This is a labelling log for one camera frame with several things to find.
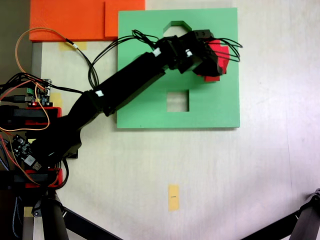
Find black gripper cable loops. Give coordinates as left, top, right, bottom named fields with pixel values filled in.
left=204, top=37, right=244, bottom=63

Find long yellow tape strip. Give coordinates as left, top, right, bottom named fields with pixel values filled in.
left=168, top=184, right=180, bottom=212

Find orange flat block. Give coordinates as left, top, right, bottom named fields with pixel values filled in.
left=29, top=0, right=146, bottom=42

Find red base clamp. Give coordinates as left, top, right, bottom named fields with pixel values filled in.
left=24, top=167, right=63, bottom=188
left=24, top=106, right=63, bottom=126

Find red cross columnar block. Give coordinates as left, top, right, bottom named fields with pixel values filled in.
left=196, top=39, right=230, bottom=83

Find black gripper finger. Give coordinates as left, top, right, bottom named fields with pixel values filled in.
left=192, top=42, right=224, bottom=77

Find black tripod leg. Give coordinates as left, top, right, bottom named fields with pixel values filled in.
left=289, top=188, right=320, bottom=240
left=31, top=192, right=70, bottom=240

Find blue-white braided cable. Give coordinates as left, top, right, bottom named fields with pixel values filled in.
left=11, top=196, right=21, bottom=239

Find black servo cable bundle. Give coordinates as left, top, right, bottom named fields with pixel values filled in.
left=87, top=29, right=161, bottom=90

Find long orange wire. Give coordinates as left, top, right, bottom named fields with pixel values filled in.
left=14, top=27, right=77, bottom=91

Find green shape-hole board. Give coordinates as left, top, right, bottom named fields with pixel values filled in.
left=116, top=7, right=241, bottom=131

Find green-terminal circuit board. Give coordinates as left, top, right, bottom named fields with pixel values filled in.
left=26, top=78, right=53, bottom=107

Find black power cable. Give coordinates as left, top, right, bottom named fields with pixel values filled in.
left=64, top=37, right=94, bottom=69

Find black driver circuit board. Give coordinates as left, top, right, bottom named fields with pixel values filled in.
left=11, top=134, right=44, bottom=171

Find black USB cable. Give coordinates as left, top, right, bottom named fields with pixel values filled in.
left=0, top=94, right=31, bottom=103

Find wide yellow tape strip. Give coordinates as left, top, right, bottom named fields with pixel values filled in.
left=58, top=41, right=88, bottom=51

